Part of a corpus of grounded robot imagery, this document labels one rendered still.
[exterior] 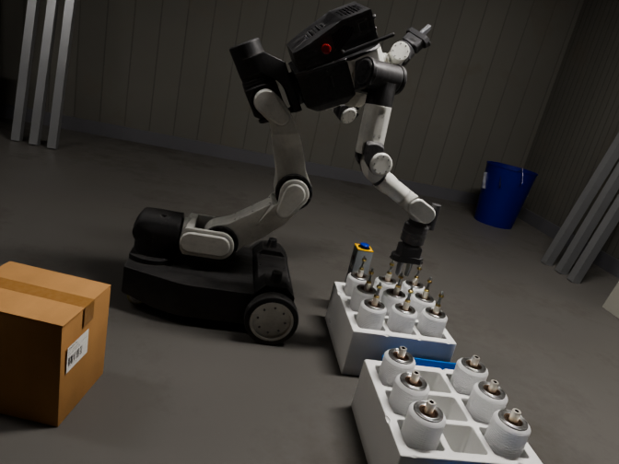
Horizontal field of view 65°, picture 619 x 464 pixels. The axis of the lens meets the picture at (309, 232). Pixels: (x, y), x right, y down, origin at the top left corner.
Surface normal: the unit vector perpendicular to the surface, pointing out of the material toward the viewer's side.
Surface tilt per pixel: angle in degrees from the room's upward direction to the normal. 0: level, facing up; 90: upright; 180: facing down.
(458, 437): 90
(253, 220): 90
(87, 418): 0
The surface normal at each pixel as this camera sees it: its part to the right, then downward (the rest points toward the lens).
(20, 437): 0.21, -0.92
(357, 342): 0.12, 0.34
